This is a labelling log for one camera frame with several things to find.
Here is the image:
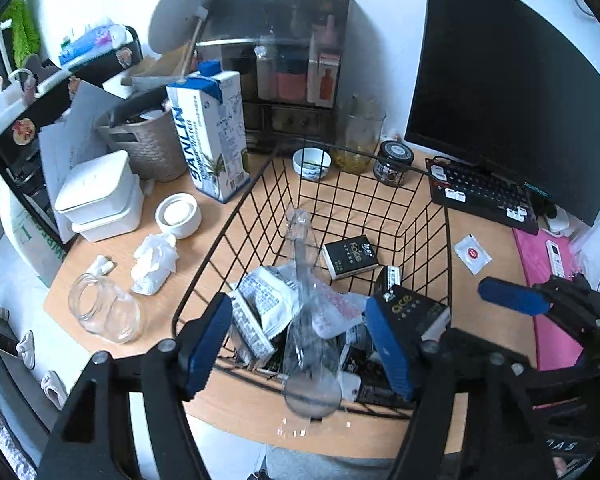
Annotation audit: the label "black face tissue pack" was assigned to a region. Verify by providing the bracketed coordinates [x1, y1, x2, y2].
[374, 285, 452, 341]
[322, 235, 379, 280]

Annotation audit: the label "white remote control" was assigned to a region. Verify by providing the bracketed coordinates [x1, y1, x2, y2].
[545, 240, 566, 278]

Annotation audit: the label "pink desk mat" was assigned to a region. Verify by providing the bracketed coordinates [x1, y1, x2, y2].
[511, 226, 589, 373]

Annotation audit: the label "white printed foil packet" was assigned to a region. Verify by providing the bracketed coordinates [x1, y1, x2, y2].
[237, 266, 300, 339]

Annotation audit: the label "white power strip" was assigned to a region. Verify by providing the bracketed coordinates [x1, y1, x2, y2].
[543, 204, 572, 236]

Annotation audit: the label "crumpled white tissue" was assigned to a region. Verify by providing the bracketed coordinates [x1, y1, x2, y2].
[131, 233, 178, 296]

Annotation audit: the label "clear plastic bottle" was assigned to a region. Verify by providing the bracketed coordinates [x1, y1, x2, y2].
[283, 207, 342, 422]

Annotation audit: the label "white sachet red logo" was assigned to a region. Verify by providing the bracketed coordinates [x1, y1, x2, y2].
[454, 234, 492, 276]

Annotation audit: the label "black mechanical keyboard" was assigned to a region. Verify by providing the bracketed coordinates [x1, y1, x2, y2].
[426, 157, 539, 235]

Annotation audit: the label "empty clear glass jar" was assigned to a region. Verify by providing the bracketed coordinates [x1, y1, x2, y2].
[68, 273, 143, 344]

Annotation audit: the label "white lidded container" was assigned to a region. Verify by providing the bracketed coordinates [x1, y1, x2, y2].
[54, 151, 144, 243]

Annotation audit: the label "dark glass jar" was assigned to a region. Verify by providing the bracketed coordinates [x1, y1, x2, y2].
[373, 141, 415, 188]

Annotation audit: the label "grey woven basket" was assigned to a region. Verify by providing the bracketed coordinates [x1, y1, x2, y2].
[94, 110, 187, 182]

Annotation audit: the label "small white ceramic bowl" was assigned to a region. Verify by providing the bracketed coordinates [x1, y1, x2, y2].
[291, 148, 332, 182]

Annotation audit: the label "glass cup yellow contents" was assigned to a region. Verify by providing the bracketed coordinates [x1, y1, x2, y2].
[334, 93, 386, 174]

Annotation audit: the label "curved black monitor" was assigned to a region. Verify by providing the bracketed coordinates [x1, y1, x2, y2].
[406, 0, 600, 226]

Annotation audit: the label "blue white coconut water carton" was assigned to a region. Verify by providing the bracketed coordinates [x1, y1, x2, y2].
[166, 60, 250, 204]

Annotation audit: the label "round grey fan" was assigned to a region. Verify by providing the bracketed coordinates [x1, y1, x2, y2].
[147, 0, 212, 54]

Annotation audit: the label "black wire basket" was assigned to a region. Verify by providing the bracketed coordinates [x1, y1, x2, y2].
[171, 138, 454, 421]

